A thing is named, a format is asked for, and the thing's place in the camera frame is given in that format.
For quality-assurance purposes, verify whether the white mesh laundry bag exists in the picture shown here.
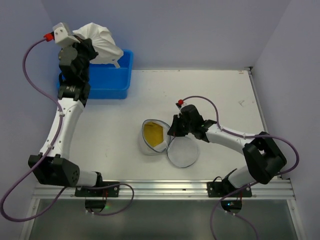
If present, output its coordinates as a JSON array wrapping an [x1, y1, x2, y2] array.
[[138, 119, 200, 169]]

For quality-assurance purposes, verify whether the yellow bra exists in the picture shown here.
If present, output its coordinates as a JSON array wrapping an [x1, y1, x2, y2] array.
[[143, 121, 164, 148]]

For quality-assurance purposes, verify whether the white bra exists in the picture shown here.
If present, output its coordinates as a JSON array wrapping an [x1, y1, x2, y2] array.
[[73, 22, 124, 69]]

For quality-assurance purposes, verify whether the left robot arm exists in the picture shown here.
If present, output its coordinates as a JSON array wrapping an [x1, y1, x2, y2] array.
[[28, 36, 101, 187]]

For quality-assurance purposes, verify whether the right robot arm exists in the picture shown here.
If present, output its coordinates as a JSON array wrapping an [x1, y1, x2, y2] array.
[[167, 103, 287, 192]]

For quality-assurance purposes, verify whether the blue plastic bin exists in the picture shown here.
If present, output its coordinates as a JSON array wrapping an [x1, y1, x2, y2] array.
[[58, 50, 133, 105]]

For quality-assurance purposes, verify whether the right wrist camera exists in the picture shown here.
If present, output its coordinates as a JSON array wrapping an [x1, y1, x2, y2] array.
[[175, 99, 189, 115]]

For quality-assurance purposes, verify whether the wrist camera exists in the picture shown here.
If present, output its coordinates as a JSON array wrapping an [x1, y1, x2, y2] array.
[[175, 99, 189, 115], [52, 22, 77, 48]]

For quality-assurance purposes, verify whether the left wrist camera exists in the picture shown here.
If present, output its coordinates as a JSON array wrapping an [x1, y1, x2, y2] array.
[[52, 22, 77, 48]]

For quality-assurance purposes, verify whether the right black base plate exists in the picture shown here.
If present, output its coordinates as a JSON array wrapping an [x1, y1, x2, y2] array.
[[206, 176, 253, 198]]

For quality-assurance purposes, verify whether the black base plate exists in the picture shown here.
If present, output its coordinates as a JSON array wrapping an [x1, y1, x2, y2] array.
[[206, 176, 253, 198], [74, 181, 120, 198]]

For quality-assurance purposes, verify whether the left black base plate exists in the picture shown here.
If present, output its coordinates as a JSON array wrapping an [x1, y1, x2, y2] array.
[[74, 181, 120, 198]]

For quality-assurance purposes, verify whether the aluminium mounting rail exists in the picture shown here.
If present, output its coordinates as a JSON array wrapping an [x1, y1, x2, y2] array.
[[32, 177, 295, 200]]

